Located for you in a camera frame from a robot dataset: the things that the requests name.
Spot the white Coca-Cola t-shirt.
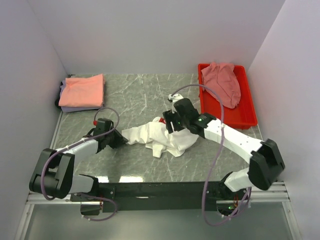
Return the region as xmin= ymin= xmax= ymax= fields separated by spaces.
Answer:
xmin=121 ymin=116 xmax=199 ymax=158

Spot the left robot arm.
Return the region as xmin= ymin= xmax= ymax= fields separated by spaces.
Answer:
xmin=29 ymin=118 xmax=128 ymax=201

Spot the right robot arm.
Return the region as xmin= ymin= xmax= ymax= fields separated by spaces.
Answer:
xmin=163 ymin=94 xmax=285 ymax=200

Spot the folded salmon pink t-shirt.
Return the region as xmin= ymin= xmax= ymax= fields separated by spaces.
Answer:
xmin=58 ymin=74 xmax=105 ymax=108

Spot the folded lavender t-shirt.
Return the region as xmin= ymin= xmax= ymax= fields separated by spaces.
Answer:
xmin=54 ymin=80 xmax=102 ymax=113

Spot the crumpled pink t-shirt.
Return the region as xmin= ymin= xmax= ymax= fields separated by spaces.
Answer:
xmin=200 ymin=62 xmax=241 ymax=109

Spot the red plastic bin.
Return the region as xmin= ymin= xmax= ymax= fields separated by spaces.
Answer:
xmin=198 ymin=62 xmax=258 ymax=129

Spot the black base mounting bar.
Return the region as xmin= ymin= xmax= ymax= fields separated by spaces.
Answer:
xmin=70 ymin=181 xmax=246 ymax=216

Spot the aluminium rail frame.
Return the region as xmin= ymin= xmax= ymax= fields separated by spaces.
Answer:
xmin=16 ymin=182 xmax=301 ymax=240

